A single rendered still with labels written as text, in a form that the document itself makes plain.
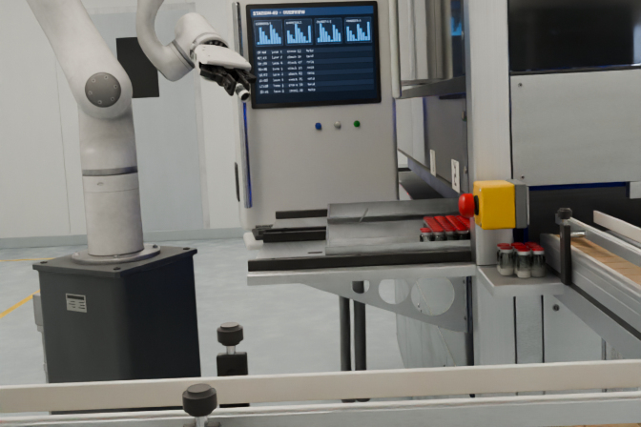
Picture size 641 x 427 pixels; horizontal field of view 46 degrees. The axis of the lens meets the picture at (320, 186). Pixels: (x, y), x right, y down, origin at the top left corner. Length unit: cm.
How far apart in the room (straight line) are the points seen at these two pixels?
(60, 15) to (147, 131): 540
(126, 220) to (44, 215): 576
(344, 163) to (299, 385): 177
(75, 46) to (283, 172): 87
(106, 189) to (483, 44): 84
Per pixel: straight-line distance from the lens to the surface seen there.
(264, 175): 227
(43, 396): 62
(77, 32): 166
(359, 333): 252
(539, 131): 132
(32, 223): 747
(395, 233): 162
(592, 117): 134
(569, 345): 140
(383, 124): 233
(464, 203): 122
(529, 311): 136
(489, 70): 130
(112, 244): 167
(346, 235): 161
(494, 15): 130
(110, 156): 165
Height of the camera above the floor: 117
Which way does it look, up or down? 6 degrees down
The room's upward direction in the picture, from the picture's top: 3 degrees counter-clockwise
